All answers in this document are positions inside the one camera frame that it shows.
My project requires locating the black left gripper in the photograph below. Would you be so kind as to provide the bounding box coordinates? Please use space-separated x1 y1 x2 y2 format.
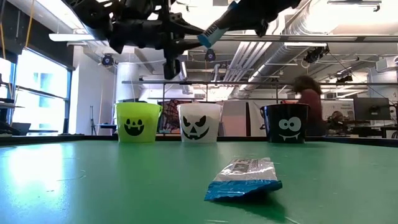
108 12 205 80

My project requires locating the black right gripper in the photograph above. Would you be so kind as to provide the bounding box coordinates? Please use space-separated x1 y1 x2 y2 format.
222 0 302 38

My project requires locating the white blue Hershey's bar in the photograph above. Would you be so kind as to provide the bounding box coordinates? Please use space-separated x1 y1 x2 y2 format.
204 157 284 202
197 0 242 49

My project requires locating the white halloween bucket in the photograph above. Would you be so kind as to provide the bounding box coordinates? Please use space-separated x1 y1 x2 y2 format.
177 102 224 143

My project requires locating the green halloween bucket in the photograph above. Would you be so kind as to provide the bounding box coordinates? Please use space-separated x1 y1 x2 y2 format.
114 101 163 144

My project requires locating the black halloween bucket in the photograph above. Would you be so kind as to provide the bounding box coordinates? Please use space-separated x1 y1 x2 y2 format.
259 103 311 144

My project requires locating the white round column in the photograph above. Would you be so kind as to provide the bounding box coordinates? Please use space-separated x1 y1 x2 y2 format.
115 62 140 103

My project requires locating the spider web decoration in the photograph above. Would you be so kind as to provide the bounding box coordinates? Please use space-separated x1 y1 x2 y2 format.
161 99 180 134

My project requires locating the person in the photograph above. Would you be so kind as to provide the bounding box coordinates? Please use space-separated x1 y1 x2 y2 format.
291 75 328 138
329 110 346 131

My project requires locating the white overhead light bar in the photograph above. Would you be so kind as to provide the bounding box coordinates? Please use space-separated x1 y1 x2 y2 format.
49 32 103 42

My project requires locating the black computer monitor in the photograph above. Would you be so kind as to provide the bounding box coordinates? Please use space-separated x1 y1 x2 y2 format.
353 97 392 121

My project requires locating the large bright window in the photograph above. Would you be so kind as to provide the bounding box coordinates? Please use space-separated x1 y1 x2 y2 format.
0 48 74 134

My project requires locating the silver ventilation duct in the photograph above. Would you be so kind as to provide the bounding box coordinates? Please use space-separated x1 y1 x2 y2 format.
231 9 330 99

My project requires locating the black metal rack frame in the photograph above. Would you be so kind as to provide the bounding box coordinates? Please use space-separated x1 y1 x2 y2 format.
121 80 398 138

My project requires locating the black ceiling camera cluster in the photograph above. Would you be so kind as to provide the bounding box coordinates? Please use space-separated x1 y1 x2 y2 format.
303 45 330 65

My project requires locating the grey overhead rail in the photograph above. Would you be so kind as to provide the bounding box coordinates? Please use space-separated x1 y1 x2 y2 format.
186 34 398 44

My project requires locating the white wall unit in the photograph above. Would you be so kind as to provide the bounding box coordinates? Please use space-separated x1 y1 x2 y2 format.
375 55 398 73

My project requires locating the yellow hanging strap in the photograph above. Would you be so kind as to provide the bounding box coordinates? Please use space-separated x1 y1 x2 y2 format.
24 0 35 50

